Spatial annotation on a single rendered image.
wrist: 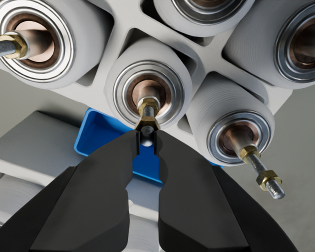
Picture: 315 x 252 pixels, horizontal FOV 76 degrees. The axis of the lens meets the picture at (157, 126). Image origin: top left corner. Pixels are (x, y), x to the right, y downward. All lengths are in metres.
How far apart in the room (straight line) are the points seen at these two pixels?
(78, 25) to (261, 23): 0.18
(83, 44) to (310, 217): 0.87
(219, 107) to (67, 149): 0.34
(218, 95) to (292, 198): 0.60
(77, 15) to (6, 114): 0.43
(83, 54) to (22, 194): 0.28
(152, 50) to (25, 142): 0.33
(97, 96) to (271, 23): 0.22
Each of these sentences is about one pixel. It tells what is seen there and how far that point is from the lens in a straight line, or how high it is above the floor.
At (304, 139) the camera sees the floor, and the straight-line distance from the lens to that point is 0.67.
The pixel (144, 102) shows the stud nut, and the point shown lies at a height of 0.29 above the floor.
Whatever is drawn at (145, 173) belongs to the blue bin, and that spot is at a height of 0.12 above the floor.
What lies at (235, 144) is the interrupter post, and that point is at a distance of 0.24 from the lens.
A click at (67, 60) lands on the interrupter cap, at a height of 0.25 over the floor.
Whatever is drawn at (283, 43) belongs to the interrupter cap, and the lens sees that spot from 0.24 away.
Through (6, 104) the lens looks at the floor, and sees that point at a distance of 0.60.
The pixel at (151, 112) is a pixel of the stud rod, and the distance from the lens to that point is 0.17.
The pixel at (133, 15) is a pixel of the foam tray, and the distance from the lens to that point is 0.28.
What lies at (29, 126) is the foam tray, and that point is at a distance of 0.51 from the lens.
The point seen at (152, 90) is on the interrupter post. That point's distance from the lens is 0.20.
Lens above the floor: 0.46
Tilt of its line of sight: 62 degrees down
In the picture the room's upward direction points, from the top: 177 degrees clockwise
